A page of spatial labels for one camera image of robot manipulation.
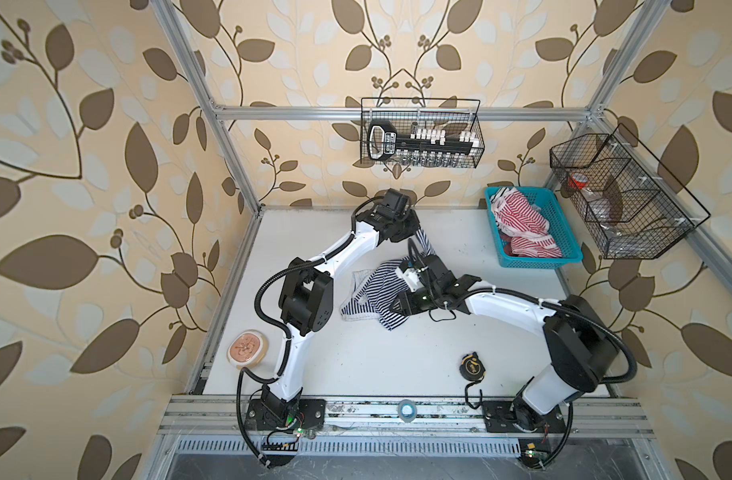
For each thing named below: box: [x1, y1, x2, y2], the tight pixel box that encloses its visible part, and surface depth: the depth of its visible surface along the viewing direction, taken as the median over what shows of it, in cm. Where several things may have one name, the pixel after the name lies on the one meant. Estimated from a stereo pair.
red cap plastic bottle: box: [567, 172, 590, 190], surface depth 88 cm
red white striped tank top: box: [490, 187, 562, 258], surface depth 107 cm
